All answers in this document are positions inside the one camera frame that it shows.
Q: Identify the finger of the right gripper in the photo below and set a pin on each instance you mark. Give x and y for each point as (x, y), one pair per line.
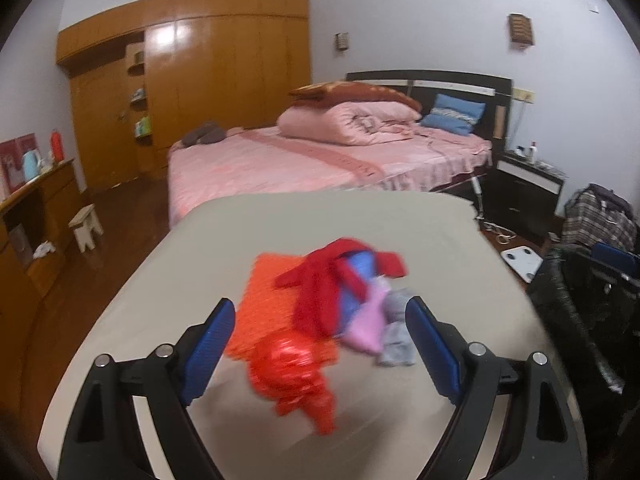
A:
(617, 258)

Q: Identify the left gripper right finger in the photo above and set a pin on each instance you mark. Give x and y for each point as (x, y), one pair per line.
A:
(538, 438)

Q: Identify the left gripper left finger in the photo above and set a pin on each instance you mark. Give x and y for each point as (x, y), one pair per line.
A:
(103, 439)

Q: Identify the red plastic bag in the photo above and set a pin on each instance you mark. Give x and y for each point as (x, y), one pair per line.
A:
(286, 368)

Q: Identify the orange bubble wrap sheet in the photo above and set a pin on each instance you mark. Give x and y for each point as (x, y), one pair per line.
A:
(264, 308)

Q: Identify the grey cloth piece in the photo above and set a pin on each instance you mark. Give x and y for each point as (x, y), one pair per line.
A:
(397, 345)

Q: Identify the red cloth garment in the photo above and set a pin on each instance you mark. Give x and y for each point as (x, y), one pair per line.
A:
(321, 274)

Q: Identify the pink cloth piece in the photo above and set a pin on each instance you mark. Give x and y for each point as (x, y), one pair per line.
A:
(364, 331)

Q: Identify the blue plastic bag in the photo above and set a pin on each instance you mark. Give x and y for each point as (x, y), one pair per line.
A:
(360, 269)

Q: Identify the black lined trash bin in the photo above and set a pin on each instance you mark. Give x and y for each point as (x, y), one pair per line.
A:
(606, 391)

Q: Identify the plaid cloth covered chair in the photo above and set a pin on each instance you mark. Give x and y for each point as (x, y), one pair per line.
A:
(596, 214)

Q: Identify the white bathroom scale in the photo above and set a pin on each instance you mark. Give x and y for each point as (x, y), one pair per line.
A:
(523, 260)

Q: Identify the black white nightstand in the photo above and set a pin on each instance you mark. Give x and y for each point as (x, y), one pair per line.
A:
(522, 196)

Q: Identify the white lotion bottle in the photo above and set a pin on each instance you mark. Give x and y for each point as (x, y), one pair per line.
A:
(532, 152)

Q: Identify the small white stool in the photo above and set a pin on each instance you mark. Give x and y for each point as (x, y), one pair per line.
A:
(84, 225)

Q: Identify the blue pillow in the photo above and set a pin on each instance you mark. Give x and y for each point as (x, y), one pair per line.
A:
(453, 115)

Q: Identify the wooden sideboard cabinet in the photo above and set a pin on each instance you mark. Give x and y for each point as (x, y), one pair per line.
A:
(34, 238)

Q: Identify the bed with pink sheet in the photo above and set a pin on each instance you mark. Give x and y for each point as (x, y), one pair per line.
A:
(262, 161)

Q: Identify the black bed headboard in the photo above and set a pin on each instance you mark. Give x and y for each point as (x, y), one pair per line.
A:
(424, 85)

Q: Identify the brown neck pillow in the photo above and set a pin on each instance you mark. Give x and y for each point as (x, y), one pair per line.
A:
(207, 133)

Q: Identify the red thermos bottle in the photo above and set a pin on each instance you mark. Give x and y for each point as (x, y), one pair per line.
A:
(57, 148)

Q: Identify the red framed picture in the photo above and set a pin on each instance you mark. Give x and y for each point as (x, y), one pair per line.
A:
(11, 153)

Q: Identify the light blue kettle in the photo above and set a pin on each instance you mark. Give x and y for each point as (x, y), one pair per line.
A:
(31, 165)

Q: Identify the folded pink quilt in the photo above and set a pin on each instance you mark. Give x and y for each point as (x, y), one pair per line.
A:
(350, 123)

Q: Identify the brown patterned blanket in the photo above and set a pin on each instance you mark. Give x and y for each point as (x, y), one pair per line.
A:
(332, 93)

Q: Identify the wooden wardrobe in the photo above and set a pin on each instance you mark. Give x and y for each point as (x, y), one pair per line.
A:
(144, 74)

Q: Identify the wall power outlet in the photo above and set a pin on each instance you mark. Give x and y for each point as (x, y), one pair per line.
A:
(523, 95)

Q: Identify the wooden wall lamp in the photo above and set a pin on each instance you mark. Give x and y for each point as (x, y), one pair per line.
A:
(521, 30)

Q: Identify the small wall lamp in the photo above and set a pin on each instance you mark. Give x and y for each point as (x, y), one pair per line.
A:
(341, 41)

